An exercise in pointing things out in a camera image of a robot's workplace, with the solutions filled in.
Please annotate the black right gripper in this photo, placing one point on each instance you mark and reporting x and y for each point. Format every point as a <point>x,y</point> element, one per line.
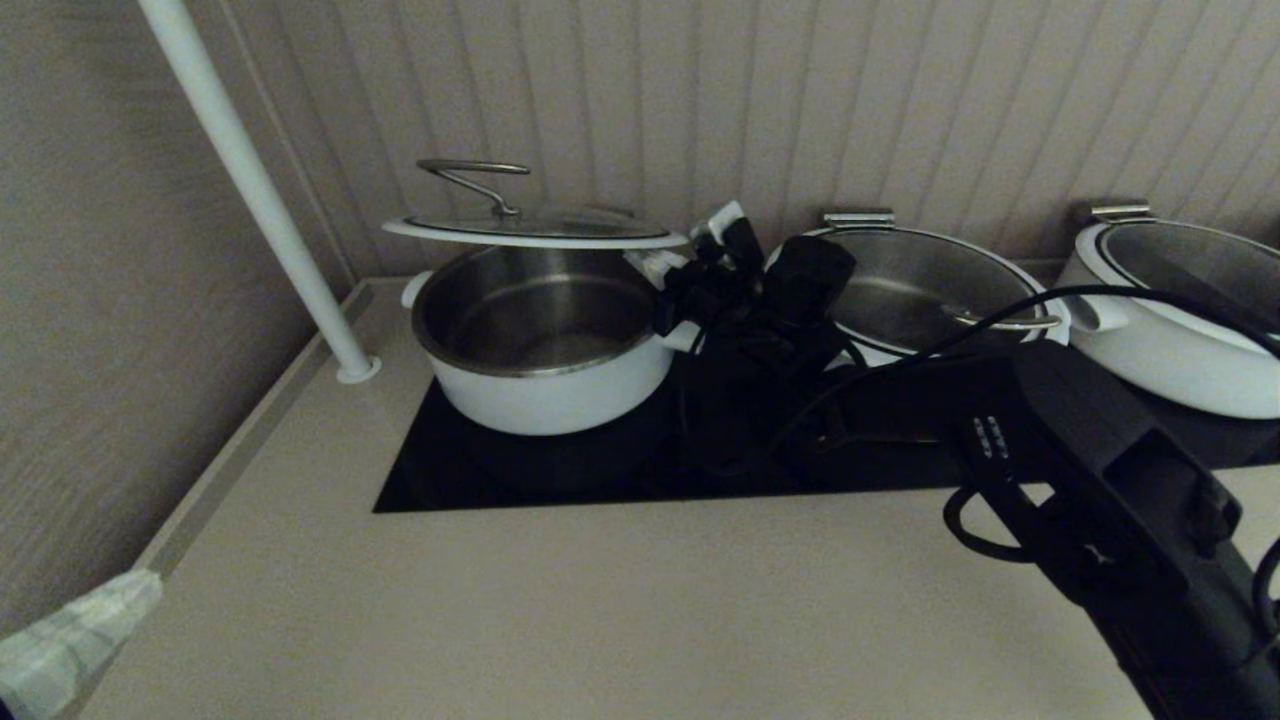
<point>720,305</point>

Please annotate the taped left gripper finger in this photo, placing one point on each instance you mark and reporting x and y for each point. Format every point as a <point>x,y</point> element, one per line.
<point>80,665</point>
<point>70,620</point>

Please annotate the white rimmed glass pot lid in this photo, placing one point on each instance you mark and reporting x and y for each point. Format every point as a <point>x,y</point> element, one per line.
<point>540,232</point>
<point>920,285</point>

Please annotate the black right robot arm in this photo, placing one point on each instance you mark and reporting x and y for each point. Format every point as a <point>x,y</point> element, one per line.
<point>1100,450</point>

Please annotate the right white pot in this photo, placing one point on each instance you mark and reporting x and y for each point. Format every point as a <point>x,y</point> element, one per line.
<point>1200,265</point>

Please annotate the wide black glass cooktop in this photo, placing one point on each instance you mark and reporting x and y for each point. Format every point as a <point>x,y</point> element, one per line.
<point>520,470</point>

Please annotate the white metal pole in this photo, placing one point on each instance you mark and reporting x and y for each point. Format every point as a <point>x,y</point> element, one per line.
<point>250,170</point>

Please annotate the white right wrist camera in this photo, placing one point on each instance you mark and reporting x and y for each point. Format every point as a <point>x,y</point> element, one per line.
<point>718,222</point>

